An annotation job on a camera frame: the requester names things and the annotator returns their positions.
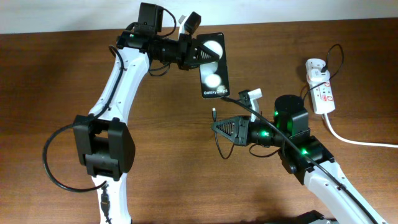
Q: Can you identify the black Galaxy flip phone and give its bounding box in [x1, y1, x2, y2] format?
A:
[197, 32, 230, 99]

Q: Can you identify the thin black charger cable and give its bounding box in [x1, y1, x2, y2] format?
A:
[211, 43, 345, 160]

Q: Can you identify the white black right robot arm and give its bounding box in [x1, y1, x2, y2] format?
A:
[211, 95, 386, 223]

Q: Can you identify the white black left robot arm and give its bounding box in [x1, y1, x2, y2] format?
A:
[73, 30, 224, 223]

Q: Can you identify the white charger adapter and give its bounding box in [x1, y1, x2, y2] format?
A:
[307, 68, 330, 83]

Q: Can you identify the white power strip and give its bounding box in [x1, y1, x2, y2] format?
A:
[305, 58, 335, 114]

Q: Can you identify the white power strip cord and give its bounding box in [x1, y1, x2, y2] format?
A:
[322, 113, 398, 149]

